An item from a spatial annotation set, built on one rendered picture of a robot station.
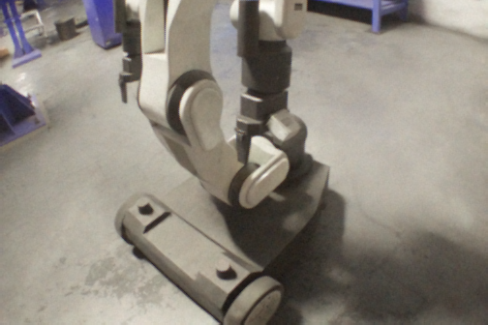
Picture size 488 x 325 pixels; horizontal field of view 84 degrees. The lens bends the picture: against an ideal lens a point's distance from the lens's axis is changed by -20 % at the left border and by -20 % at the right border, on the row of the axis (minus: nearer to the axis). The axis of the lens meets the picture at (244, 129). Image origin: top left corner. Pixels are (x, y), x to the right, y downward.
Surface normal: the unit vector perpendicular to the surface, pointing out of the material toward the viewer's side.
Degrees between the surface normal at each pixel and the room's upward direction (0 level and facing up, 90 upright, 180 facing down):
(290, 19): 90
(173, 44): 90
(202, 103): 90
